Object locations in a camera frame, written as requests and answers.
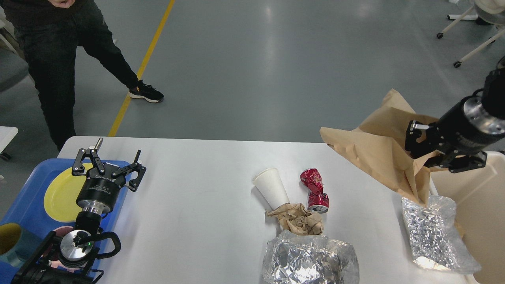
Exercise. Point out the pink ribbed mug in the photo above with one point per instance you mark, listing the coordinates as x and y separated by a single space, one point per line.
61 230

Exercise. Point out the beige plastic bin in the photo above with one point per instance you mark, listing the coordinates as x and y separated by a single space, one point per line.
480 210

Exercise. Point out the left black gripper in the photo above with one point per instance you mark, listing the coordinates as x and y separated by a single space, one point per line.
102 186

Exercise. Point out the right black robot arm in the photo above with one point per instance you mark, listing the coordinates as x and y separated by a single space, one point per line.
493 89

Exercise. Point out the person in dark clothes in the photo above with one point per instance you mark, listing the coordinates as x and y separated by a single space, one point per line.
48 33

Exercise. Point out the aluminium foil sheet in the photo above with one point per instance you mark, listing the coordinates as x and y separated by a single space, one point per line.
309 259

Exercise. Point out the white side table corner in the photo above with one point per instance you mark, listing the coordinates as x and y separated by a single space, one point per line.
6 136

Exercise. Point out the crushed red can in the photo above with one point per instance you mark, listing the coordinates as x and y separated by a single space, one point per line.
318 201

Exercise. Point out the brown paper bag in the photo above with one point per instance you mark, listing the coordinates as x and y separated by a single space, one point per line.
377 148

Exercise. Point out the dark teal mug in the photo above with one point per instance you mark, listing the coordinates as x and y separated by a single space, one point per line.
17 244

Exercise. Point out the crumpled brown paper ball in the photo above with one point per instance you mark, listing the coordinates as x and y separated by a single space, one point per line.
298 220

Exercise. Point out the white rolling stand legs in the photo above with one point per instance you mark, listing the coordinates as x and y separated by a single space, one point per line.
474 30

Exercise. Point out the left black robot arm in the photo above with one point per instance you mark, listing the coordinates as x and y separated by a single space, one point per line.
69 259

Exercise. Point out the clear plastic wrap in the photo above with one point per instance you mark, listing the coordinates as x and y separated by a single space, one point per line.
434 240

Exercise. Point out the grey chair at left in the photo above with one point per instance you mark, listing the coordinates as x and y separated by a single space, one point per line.
13 67

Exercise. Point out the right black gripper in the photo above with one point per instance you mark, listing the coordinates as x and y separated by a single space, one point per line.
470 126

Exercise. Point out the white paper cup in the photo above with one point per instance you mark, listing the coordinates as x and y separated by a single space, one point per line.
269 184

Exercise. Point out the yellow round plate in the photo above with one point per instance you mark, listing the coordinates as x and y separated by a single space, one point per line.
61 195

